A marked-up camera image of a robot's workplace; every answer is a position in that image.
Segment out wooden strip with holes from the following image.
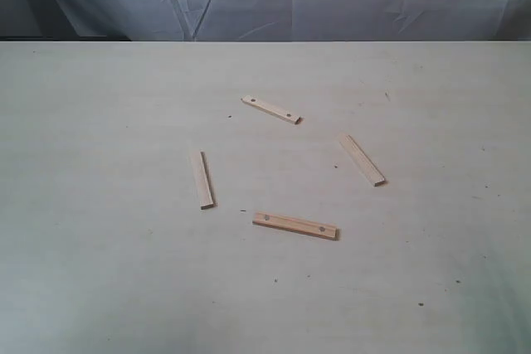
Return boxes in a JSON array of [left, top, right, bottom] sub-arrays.
[[241, 95, 302, 125], [252, 212, 339, 240]]

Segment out plain wooden strip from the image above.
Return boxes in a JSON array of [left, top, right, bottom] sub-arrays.
[[339, 133, 387, 187], [190, 151, 215, 210]]

